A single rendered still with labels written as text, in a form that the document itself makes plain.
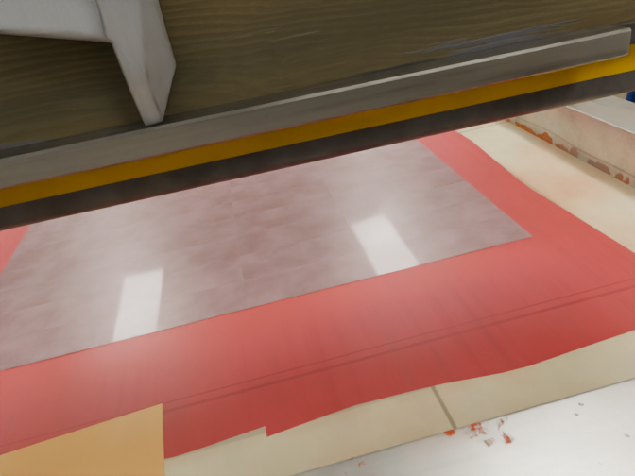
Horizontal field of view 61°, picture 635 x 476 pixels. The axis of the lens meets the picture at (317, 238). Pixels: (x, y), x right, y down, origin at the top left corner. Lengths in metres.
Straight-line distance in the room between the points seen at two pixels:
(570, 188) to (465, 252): 0.10
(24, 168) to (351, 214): 0.23
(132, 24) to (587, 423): 0.18
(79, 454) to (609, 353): 0.23
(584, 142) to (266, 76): 0.28
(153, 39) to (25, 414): 0.19
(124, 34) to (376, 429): 0.17
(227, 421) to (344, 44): 0.16
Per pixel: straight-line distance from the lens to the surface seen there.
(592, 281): 0.31
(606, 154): 0.42
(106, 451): 0.26
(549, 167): 0.43
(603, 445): 0.18
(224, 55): 0.20
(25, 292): 0.41
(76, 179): 0.23
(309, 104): 0.20
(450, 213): 0.37
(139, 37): 0.18
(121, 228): 0.45
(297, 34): 0.21
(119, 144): 0.20
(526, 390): 0.24
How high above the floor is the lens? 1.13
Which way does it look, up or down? 29 degrees down
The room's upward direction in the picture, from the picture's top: 11 degrees counter-clockwise
